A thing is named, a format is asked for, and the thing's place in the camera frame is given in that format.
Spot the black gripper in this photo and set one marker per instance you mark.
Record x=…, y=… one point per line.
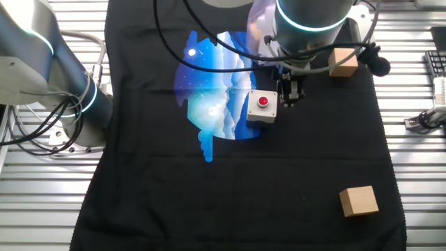
x=292, y=78

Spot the purple translucent plastic bag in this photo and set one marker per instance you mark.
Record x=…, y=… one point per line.
x=258, y=31

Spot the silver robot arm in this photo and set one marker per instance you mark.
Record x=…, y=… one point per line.
x=80, y=115

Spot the grey box with red button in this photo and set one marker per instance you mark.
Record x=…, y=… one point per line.
x=256, y=113

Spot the plain wooden cube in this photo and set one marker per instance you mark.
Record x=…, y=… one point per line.
x=359, y=201
x=343, y=66

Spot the black cloth with blue print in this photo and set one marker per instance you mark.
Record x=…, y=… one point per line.
x=244, y=191

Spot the black computer keyboard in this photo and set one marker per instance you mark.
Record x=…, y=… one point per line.
x=437, y=64

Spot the black flat object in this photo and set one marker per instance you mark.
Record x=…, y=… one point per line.
x=439, y=38

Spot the grey flat device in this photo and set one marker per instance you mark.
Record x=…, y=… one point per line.
x=430, y=3

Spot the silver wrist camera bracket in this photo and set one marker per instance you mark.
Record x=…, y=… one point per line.
x=357, y=19

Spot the aluminium camera stand rail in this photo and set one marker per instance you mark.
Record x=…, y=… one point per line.
x=413, y=123

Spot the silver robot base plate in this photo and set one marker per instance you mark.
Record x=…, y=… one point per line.
x=57, y=134

